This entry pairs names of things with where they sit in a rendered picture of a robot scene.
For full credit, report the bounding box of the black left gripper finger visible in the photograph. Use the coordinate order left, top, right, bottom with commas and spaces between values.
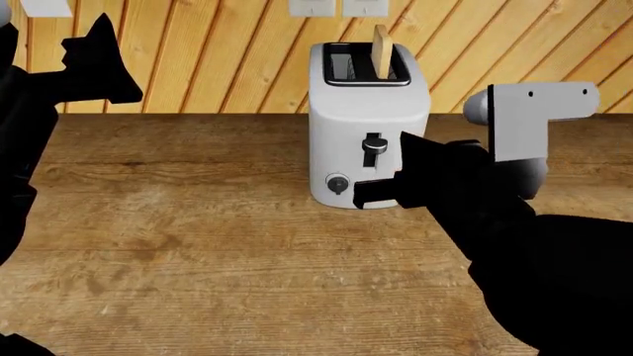
60, 36, 91, 71

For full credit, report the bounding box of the black toaster lever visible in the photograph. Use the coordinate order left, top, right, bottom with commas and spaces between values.
361, 135, 390, 154

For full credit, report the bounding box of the white gripper camera mount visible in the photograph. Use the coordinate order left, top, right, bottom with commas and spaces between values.
0, 0, 74, 26
462, 80, 601, 202

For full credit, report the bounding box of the white left gripper camera mount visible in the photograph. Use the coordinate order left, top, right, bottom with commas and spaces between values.
0, 0, 74, 26

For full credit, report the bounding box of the black toaster dial knob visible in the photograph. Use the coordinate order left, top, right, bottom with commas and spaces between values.
324, 172, 351, 196

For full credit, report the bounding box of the black robot torso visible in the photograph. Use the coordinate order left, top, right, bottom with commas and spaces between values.
0, 332, 56, 356

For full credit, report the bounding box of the white two-slot toaster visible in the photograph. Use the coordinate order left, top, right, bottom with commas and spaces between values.
308, 42, 431, 211

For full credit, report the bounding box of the white right gripper camera mount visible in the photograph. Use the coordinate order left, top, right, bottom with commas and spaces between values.
462, 80, 601, 202

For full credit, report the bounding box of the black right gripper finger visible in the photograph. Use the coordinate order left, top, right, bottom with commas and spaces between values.
352, 178, 403, 211

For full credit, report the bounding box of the bread slice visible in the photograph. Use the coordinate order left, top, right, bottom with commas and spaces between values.
371, 24, 396, 80

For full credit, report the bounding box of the white wall outlet plate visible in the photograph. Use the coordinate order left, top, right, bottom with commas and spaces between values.
341, 0, 390, 18
289, 0, 336, 18

